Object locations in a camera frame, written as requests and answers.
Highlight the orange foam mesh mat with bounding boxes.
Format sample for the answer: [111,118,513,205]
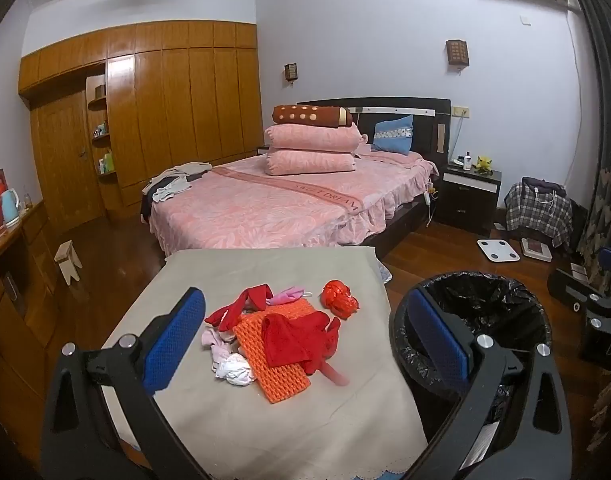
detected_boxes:
[233,300,319,405]

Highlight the dark garment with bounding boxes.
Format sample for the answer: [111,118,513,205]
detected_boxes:
[521,176,569,198]

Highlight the pale cloth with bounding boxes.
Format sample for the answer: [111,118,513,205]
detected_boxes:
[202,327,236,366]

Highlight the wooden door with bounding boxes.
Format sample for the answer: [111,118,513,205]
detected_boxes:
[36,92,109,233]

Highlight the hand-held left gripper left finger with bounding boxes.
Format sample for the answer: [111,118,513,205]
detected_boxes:
[40,287,206,480]

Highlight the wooden wardrobe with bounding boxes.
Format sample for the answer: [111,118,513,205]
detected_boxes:
[18,20,264,221]

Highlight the pink floral bedspread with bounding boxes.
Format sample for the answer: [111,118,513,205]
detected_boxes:
[148,152,440,256]

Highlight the white tissue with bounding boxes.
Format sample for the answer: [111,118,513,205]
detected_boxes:
[214,352,256,387]

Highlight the red cloth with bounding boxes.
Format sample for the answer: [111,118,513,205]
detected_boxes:
[263,311,349,389]

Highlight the black bag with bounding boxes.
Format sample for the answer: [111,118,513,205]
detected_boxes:
[568,200,589,256]

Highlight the wooden sideboard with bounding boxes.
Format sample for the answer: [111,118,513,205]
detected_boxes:
[0,200,61,431]

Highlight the scale with red centre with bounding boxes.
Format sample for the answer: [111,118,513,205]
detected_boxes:
[519,237,553,262]

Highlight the trash bin with black liner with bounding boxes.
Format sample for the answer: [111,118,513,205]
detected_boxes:
[389,271,553,461]

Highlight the pile of grey clothes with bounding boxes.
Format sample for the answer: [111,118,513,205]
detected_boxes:
[142,162,214,204]

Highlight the red glove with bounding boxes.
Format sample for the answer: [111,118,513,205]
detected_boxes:
[204,284,275,332]

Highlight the small wooden stool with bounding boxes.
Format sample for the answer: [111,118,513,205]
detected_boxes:
[54,240,84,283]

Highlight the pink face mask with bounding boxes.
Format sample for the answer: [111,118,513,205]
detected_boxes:
[268,286,313,307]

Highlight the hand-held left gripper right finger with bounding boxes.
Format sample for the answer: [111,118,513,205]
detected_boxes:
[403,287,573,480]

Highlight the dark wooden bed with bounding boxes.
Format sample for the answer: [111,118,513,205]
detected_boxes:
[140,97,452,261]

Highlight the light blue kettle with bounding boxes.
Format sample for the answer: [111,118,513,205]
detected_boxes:
[0,183,22,227]

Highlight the red plastic bag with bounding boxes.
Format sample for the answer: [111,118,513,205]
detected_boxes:
[320,280,360,319]

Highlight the teal patterned curtain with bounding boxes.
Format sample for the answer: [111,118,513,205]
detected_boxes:
[560,0,611,301]

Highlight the plaid cloth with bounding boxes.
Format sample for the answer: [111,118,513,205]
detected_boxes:
[504,180,573,248]

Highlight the blue cushion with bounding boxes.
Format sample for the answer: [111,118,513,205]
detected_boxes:
[371,115,415,154]

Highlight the brown dotted bolster pillow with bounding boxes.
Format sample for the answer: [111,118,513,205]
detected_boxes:
[272,104,355,127]

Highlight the flat pink pillow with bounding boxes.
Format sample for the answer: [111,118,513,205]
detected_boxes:
[355,144,422,166]

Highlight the white bathroom scale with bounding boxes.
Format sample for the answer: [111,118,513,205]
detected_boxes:
[477,238,521,262]

